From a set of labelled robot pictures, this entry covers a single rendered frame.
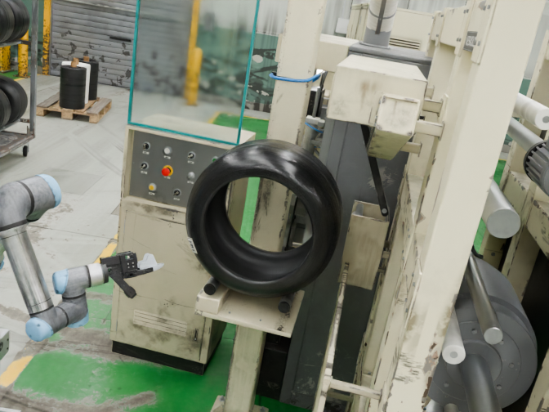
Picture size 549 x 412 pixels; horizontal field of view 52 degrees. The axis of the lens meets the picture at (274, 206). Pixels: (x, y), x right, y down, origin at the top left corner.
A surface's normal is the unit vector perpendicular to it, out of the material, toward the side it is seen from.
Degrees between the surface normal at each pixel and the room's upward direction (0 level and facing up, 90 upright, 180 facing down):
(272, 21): 90
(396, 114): 72
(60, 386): 0
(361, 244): 90
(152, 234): 90
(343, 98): 90
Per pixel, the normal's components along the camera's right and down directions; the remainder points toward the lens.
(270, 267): -0.11, -0.62
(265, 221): -0.18, 0.29
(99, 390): 0.16, -0.93
